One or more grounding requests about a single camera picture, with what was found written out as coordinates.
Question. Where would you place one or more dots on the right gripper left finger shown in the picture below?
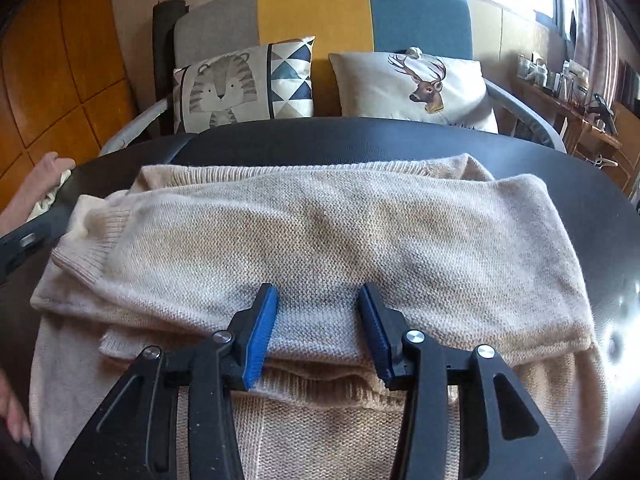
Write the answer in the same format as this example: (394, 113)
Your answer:
(170, 415)

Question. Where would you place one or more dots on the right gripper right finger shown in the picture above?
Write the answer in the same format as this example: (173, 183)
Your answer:
(503, 435)

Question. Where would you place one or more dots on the beige knit sweater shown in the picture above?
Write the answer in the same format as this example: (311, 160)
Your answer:
(467, 258)

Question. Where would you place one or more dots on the person's left hand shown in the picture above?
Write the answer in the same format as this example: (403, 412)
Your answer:
(12, 413)

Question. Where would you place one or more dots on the folded pink garment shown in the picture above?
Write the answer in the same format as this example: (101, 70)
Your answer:
(41, 180)

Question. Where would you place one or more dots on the black leather ottoman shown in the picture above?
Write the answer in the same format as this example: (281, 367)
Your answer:
(602, 224)

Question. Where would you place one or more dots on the tiger print cushion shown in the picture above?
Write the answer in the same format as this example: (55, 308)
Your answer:
(272, 81)

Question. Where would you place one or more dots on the deer print cushion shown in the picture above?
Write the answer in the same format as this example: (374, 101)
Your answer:
(416, 86)

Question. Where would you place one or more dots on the grey yellow blue sofa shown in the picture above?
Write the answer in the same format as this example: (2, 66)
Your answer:
(182, 36)

